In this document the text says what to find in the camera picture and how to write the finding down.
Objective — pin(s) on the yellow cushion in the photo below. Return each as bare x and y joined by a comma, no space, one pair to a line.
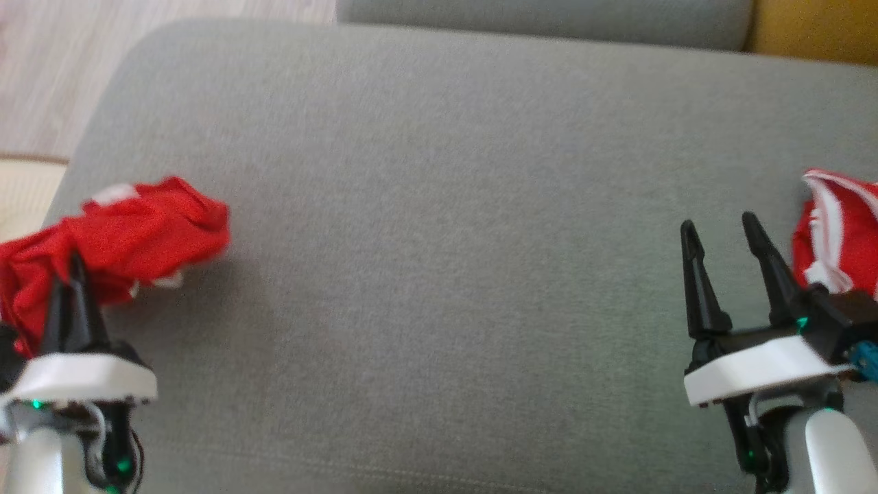
816,27

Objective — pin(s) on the red jersey with white trim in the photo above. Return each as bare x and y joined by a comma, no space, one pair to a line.
847,233

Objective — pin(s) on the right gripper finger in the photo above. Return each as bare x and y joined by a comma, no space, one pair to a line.
701,295
778,288

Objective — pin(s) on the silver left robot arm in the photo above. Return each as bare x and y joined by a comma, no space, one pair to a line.
41,453

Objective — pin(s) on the grey fabric sofa seat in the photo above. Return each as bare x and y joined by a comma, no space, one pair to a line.
446,240

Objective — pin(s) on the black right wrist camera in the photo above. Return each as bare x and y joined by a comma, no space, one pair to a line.
840,322

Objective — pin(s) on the cream rug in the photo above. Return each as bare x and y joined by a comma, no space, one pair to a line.
24,199

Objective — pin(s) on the grey sofa back cushion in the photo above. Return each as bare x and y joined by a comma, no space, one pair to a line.
549,20

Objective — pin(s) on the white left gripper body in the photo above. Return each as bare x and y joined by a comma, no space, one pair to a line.
82,377

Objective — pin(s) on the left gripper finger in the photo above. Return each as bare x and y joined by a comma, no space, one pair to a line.
56,329
86,329

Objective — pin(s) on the red shorts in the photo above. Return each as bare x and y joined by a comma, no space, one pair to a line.
137,233

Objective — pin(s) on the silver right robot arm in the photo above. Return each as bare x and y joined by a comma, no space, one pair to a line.
830,453

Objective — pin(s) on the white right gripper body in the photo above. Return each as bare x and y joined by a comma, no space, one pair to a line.
754,367

